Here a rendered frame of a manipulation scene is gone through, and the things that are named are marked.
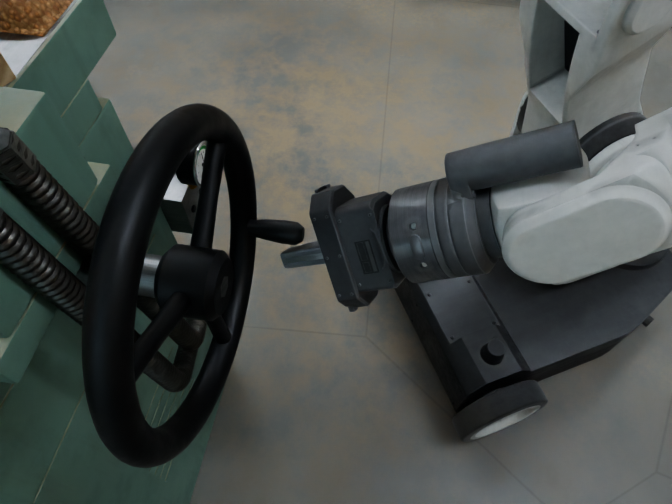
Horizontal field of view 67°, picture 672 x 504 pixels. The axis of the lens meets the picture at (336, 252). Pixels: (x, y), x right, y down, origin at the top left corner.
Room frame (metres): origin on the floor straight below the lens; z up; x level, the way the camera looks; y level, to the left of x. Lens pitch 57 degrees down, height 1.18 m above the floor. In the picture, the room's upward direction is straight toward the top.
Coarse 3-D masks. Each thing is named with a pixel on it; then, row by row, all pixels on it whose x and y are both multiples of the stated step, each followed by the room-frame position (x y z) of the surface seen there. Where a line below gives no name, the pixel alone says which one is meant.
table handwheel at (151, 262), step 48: (144, 144) 0.23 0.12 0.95; (192, 144) 0.25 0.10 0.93; (240, 144) 0.33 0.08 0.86; (144, 192) 0.19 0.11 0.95; (240, 192) 0.32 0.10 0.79; (96, 240) 0.16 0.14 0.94; (144, 240) 0.17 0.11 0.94; (192, 240) 0.24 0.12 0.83; (240, 240) 0.30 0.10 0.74; (96, 288) 0.14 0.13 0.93; (144, 288) 0.20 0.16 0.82; (192, 288) 0.19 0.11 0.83; (240, 288) 0.26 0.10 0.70; (96, 336) 0.11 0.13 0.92; (144, 336) 0.14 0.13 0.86; (96, 384) 0.10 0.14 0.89; (144, 432) 0.08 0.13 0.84; (192, 432) 0.11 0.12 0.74
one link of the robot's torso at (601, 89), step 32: (544, 0) 0.58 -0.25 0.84; (576, 0) 0.56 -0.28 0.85; (608, 0) 0.57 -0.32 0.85; (640, 0) 0.48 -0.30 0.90; (544, 32) 0.60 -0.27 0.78; (576, 32) 0.59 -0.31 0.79; (608, 32) 0.48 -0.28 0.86; (640, 32) 0.48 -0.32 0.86; (544, 64) 0.61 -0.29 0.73; (576, 64) 0.51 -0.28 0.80; (608, 64) 0.49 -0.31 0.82; (640, 64) 0.55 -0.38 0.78; (544, 96) 0.59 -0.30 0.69; (576, 96) 0.52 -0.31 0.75; (608, 96) 0.54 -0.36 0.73; (608, 128) 0.53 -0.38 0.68
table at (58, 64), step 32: (96, 0) 0.50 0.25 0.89; (0, 32) 0.42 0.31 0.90; (64, 32) 0.44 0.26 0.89; (96, 32) 0.48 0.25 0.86; (32, 64) 0.38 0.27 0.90; (64, 64) 0.42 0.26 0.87; (64, 96) 0.40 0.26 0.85; (96, 192) 0.26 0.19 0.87; (64, 256) 0.20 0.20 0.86; (32, 320) 0.15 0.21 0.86; (0, 352) 0.12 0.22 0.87; (32, 352) 0.13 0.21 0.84
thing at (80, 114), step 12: (84, 84) 0.43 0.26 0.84; (84, 96) 0.42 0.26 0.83; (96, 96) 0.44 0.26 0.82; (72, 108) 0.40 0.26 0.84; (84, 108) 0.41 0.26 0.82; (96, 108) 0.43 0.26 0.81; (72, 120) 0.39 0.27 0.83; (84, 120) 0.40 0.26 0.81; (72, 132) 0.38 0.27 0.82; (84, 132) 0.40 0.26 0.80
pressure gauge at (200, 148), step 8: (200, 144) 0.49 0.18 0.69; (192, 152) 0.48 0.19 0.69; (200, 152) 0.49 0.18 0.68; (184, 160) 0.47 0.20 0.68; (192, 160) 0.47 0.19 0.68; (200, 160) 0.48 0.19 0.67; (184, 168) 0.46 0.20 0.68; (192, 168) 0.46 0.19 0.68; (200, 168) 0.48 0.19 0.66; (184, 176) 0.46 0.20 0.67; (192, 176) 0.46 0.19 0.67; (200, 176) 0.47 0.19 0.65; (192, 184) 0.46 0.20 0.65; (200, 184) 0.46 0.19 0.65
